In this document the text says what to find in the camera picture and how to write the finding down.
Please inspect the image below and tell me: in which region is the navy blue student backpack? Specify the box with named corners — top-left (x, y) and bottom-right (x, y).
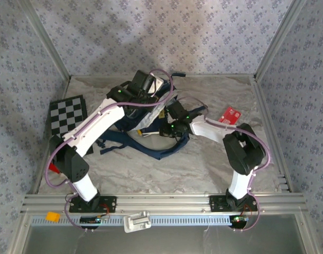
top-left (96, 72), bottom-right (208, 161)

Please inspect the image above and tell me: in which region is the red plastic snap pouch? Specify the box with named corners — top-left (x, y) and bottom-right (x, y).
top-left (218, 106), bottom-right (242, 125)

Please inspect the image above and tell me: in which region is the black grey checkerboard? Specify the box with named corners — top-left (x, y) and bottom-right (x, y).
top-left (49, 95), bottom-right (95, 156)

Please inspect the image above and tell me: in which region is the small circuit board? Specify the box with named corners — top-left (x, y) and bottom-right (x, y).
top-left (229, 215), bottom-right (250, 225)
top-left (80, 215), bottom-right (101, 225)

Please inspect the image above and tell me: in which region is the orange plastic block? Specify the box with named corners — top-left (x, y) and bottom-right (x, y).
top-left (45, 211), bottom-right (61, 222)

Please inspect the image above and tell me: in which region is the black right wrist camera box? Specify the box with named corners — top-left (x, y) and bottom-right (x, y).
top-left (168, 102), bottom-right (190, 122)

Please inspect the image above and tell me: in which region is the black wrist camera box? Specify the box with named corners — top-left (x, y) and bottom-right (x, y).
top-left (168, 102), bottom-right (190, 122)
top-left (131, 70), bottom-right (157, 95)

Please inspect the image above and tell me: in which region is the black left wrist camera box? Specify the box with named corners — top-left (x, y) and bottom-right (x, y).
top-left (131, 70), bottom-right (157, 95)

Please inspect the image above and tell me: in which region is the aluminium front rail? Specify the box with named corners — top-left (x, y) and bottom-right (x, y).
top-left (21, 194), bottom-right (307, 214)

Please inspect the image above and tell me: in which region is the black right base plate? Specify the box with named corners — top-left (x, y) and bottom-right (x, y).
top-left (209, 195), bottom-right (259, 212)

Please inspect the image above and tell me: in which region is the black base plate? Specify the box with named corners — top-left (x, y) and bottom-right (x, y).
top-left (209, 195), bottom-right (259, 212)
top-left (68, 195), bottom-right (117, 214)

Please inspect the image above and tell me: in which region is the grey slotted cable duct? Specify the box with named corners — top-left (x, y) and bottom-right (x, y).
top-left (30, 214), bottom-right (235, 227)

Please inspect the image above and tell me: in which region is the aluminium side rail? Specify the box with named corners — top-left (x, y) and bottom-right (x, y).
top-left (252, 76), bottom-right (293, 193)

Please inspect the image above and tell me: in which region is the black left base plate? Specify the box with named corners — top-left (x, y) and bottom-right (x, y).
top-left (68, 195), bottom-right (117, 214)

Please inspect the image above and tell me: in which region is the white plastic bracket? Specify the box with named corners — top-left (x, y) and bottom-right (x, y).
top-left (123, 211), bottom-right (152, 233)

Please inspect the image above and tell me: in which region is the aluminium frame post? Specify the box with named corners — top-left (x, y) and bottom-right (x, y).
top-left (17, 0), bottom-right (72, 81)
top-left (253, 0), bottom-right (310, 81)

